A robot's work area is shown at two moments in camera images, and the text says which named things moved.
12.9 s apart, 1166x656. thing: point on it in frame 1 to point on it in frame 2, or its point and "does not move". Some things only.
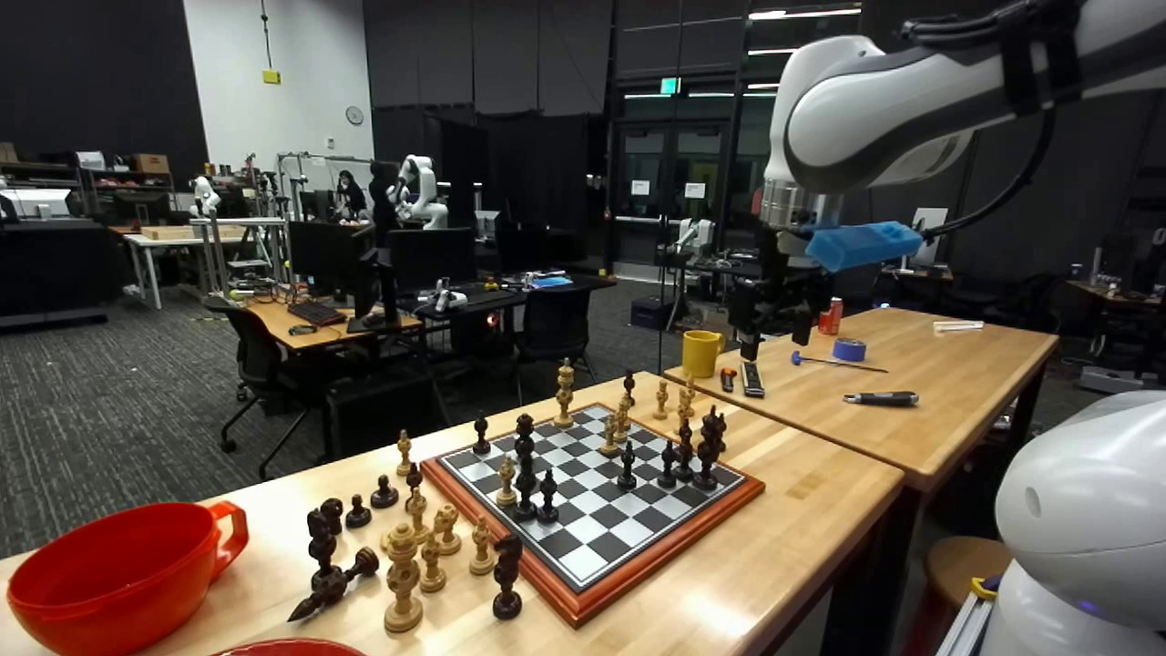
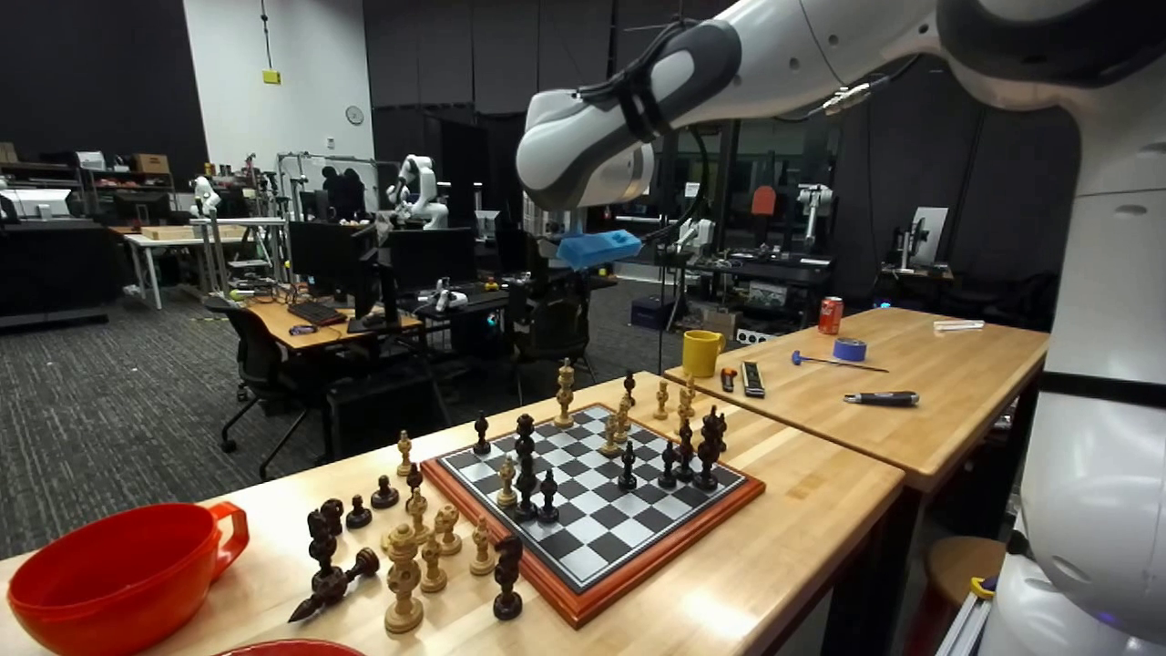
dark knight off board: (328, 584) does not move
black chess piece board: (628, 483) does not move
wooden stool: (962, 561) does not move
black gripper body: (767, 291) to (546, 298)
